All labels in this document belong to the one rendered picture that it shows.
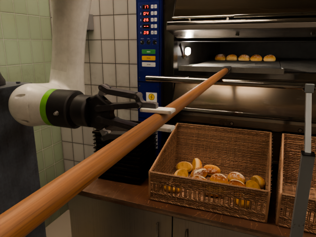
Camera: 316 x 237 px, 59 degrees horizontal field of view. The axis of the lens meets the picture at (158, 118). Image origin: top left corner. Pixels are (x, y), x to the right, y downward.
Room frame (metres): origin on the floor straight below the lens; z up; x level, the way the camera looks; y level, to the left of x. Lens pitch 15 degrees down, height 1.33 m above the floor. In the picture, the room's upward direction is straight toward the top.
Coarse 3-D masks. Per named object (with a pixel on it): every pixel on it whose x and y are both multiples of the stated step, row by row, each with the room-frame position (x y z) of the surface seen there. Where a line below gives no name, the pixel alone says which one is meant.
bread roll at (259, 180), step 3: (252, 177) 1.37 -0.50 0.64; (255, 177) 1.35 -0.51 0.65; (258, 177) 1.33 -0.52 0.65; (261, 177) 1.34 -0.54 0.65; (252, 180) 1.37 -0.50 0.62; (255, 180) 1.34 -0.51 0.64; (258, 180) 1.32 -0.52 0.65; (261, 180) 1.31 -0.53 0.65; (264, 180) 1.33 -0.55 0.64; (258, 183) 1.31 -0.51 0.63; (261, 183) 1.30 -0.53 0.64; (264, 183) 1.31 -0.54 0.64; (261, 186) 1.30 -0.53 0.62; (264, 186) 1.30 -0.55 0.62
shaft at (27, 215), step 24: (192, 96) 0.78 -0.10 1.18; (144, 120) 0.52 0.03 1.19; (168, 120) 0.60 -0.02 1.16; (120, 144) 0.40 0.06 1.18; (72, 168) 0.31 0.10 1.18; (96, 168) 0.33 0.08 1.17; (48, 192) 0.26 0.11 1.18; (72, 192) 0.28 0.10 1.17; (0, 216) 0.22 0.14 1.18; (24, 216) 0.23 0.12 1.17; (48, 216) 0.25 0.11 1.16
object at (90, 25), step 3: (90, 15) 1.90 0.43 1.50; (90, 18) 1.90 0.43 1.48; (90, 21) 1.90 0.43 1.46; (87, 24) 1.87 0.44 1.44; (90, 24) 1.89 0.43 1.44; (93, 24) 1.92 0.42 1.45; (87, 27) 1.87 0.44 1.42; (90, 27) 1.89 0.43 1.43; (93, 27) 1.92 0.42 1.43; (87, 30) 1.92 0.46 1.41; (90, 30) 1.92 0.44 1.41
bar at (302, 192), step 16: (160, 80) 1.36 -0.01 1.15; (176, 80) 1.33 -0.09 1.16; (192, 80) 1.30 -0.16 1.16; (224, 80) 1.25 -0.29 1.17; (240, 80) 1.22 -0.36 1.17; (256, 80) 1.20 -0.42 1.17; (304, 144) 0.97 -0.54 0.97; (304, 160) 0.92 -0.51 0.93; (304, 176) 0.91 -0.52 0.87; (304, 192) 0.91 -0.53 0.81; (304, 208) 0.91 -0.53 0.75; (304, 224) 0.90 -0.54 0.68
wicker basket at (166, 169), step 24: (168, 144) 1.51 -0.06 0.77; (192, 144) 1.61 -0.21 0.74; (216, 144) 1.56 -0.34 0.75; (240, 144) 1.52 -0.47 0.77; (264, 144) 1.48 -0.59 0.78; (168, 168) 1.51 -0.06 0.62; (240, 168) 1.48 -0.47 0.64; (264, 168) 1.44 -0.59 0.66; (168, 192) 1.30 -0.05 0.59; (192, 192) 1.30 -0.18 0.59; (216, 192) 1.13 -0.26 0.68; (240, 192) 1.09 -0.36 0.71; (264, 192) 1.06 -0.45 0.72; (240, 216) 1.09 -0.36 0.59; (264, 216) 1.06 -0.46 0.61
